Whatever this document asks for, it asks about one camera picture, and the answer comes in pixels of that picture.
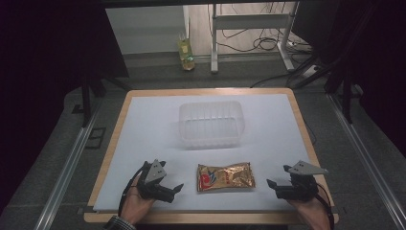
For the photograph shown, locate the black floor cables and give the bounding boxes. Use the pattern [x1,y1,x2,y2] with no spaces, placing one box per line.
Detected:
[218,3,313,55]

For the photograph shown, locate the person's left hand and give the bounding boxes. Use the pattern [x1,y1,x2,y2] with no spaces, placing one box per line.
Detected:
[120,175,157,226]

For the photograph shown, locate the dark curtain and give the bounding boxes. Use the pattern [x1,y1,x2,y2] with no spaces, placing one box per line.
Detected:
[291,0,406,157]
[0,0,130,215]

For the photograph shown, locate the person's left grey sleeve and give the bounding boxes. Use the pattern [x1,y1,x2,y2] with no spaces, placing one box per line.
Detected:
[102,215,138,230]

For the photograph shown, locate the aluminium floor rail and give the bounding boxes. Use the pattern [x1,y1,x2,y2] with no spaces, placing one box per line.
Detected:
[33,98,103,230]
[327,93,406,230]

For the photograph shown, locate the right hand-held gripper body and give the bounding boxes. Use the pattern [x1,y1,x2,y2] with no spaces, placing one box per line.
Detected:
[275,159,329,202]

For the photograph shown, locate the gold snack packet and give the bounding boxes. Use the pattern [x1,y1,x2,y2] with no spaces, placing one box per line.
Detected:
[196,161,257,194]

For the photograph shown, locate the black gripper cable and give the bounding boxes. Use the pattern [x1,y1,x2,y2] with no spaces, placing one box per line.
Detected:
[315,182,336,230]
[117,165,146,219]

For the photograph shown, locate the black metal stand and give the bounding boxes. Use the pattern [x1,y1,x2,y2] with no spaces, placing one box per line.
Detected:
[79,72,107,128]
[325,61,356,125]

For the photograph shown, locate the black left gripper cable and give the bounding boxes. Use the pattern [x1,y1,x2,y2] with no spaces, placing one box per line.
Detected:
[117,165,146,219]

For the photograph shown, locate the person's right hand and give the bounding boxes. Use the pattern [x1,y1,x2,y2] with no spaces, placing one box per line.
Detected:
[286,195,332,230]

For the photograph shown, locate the black floor bracket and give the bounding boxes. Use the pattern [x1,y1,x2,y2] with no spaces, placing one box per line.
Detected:
[83,126,107,150]

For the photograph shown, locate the yellow plastic bottle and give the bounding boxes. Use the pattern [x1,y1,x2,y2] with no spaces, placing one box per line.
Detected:
[177,31,196,72]

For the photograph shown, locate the white board panel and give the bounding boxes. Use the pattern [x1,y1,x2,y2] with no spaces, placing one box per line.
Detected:
[104,5,190,56]

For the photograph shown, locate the white power strip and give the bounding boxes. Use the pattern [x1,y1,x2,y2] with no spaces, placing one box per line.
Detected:
[300,64,321,80]

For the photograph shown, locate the clear plastic container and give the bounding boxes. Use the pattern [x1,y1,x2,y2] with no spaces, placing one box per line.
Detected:
[177,100,246,150]

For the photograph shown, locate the white metal desk frame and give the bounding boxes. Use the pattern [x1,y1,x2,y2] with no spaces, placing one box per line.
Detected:
[210,2,301,75]

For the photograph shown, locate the white foam mat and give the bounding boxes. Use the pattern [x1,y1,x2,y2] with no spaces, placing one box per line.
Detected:
[93,93,321,213]

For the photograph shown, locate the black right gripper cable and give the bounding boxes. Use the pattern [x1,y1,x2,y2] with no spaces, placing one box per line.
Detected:
[315,182,336,230]

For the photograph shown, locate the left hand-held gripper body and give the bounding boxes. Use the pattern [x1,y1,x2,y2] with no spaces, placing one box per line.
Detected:
[137,158,175,203]

